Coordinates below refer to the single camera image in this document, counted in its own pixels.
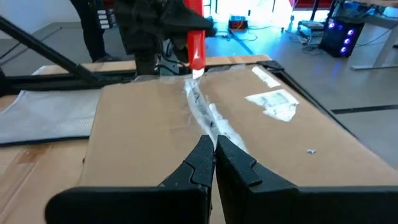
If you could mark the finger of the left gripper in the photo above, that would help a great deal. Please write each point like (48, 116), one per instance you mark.
(183, 21)

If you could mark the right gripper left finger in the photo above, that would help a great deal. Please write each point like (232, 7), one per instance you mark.
(174, 202)

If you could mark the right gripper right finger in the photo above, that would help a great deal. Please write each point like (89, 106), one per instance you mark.
(248, 202)

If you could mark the red utility knife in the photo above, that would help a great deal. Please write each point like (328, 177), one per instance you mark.
(196, 49)

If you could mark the taped brown cardboard box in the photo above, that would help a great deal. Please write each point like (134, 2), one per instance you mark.
(143, 130)

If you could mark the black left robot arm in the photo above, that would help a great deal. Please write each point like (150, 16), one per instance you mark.
(146, 63)

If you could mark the person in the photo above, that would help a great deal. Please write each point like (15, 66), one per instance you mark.
(90, 31)

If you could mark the black floor device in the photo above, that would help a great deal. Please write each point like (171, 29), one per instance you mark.
(237, 23)

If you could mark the shelf with red bins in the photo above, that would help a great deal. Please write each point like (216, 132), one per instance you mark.
(311, 3)

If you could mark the grey mesh zipper pouch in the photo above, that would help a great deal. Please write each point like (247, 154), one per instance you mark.
(46, 115)

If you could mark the computer tower purple lights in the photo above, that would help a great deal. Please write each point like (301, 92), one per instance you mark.
(339, 40)

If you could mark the grey desk leg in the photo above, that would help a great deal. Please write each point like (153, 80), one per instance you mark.
(387, 43)

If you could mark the grey metal bracket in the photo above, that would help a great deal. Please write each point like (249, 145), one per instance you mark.
(168, 63)

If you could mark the black aluminium rig frame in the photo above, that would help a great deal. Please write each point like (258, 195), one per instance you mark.
(62, 82)

